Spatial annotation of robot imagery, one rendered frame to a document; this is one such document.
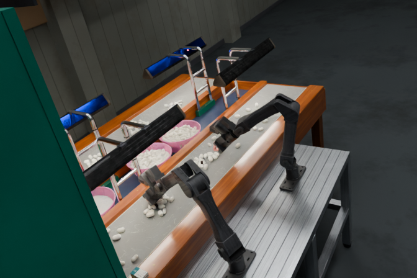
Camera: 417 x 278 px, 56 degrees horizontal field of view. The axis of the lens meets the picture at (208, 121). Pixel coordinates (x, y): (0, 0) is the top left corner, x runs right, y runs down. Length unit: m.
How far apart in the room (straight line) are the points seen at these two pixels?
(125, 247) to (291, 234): 0.70
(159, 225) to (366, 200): 1.59
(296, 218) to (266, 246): 0.20
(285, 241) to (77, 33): 3.01
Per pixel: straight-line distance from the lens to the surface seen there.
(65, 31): 3.98
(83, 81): 4.10
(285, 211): 1.82
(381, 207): 2.85
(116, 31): 4.64
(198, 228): 1.67
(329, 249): 2.13
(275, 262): 1.62
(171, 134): 2.43
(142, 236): 1.76
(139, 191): 1.97
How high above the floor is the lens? 1.89
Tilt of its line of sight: 28 degrees down
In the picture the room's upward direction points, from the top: 12 degrees counter-clockwise
